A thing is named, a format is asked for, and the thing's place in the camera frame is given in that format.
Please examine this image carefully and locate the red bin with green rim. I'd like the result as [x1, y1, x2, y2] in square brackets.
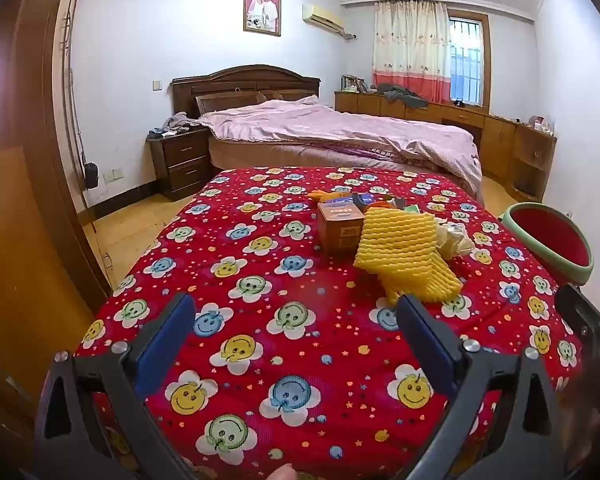
[497, 202, 593, 286]

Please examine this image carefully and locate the framed wall portrait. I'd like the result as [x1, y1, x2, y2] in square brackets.
[243, 0, 282, 37]

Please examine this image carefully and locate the dark wooden nightstand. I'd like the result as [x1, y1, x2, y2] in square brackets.
[147, 127, 212, 202]

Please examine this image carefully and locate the wooden bed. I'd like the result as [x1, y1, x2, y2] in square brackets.
[171, 65, 483, 202]

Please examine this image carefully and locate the barred window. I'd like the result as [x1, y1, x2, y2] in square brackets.
[449, 17, 483, 106]

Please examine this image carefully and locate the wooden door frame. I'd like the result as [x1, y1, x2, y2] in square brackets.
[0, 0, 113, 411]

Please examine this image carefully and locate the grey garment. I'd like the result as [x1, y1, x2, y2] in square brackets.
[382, 84, 428, 108]

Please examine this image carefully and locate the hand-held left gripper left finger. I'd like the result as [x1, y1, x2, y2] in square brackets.
[32, 292, 201, 480]

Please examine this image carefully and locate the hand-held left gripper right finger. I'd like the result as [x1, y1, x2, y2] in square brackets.
[395, 294, 571, 480]

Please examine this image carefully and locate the white paper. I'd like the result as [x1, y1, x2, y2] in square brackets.
[436, 222, 474, 257]

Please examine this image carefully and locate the long wooden cabinet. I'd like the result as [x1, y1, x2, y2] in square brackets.
[334, 91, 557, 203]

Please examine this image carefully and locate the brown carton box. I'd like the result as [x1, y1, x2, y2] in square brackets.
[317, 201, 366, 256]

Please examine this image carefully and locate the floral curtain with red hem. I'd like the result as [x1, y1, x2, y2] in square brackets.
[372, 1, 453, 103]

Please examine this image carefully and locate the pile of clothes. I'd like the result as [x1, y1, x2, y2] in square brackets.
[150, 112, 202, 138]

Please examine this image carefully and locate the wall air conditioner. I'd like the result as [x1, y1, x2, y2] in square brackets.
[302, 4, 346, 36]

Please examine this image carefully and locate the orange mesh bag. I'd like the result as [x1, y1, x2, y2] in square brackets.
[308, 187, 355, 204]

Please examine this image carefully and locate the yellow foam net sheet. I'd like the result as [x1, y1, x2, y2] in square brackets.
[354, 207, 463, 306]

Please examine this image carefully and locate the pink duvet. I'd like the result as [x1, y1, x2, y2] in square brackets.
[198, 95, 483, 192]

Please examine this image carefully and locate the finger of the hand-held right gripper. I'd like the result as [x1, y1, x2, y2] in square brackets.
[554, 284, 600, 356]

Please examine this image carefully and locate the red smiley flower printed blanket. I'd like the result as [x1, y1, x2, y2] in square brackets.
[72, 165, 586, 480]

